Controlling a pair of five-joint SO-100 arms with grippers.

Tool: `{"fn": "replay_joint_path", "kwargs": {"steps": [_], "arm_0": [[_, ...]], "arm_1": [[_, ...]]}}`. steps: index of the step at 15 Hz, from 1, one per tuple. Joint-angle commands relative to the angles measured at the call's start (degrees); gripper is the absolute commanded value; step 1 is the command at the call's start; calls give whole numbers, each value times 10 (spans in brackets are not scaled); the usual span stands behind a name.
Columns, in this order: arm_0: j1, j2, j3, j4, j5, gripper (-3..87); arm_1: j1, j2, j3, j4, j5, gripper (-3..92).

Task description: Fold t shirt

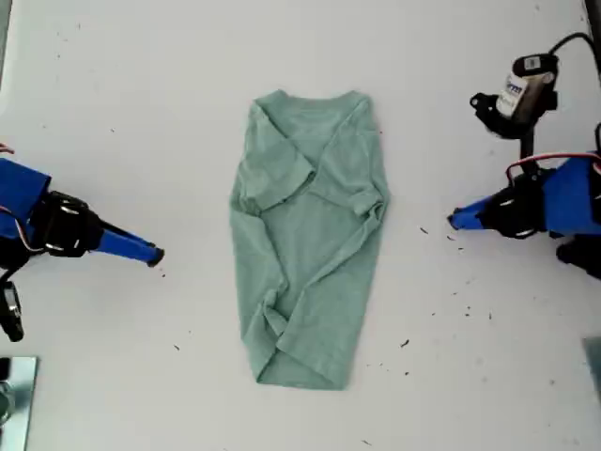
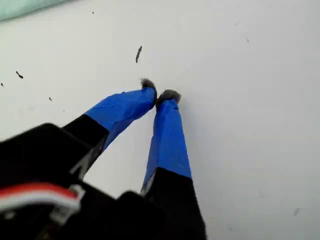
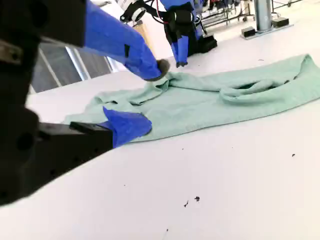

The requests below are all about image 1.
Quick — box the green t-shirt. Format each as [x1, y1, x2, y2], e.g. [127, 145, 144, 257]
[228, 88, 393, 392]

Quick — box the black camera stalk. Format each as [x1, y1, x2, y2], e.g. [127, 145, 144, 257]
[517, 130, 537, 164]

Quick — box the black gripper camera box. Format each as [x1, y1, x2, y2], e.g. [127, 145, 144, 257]
[0, 279, 25, 343]
[470, 53, 561, 140]

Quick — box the black camera cable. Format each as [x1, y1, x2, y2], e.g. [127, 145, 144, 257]
[547, 32, 601, 88]

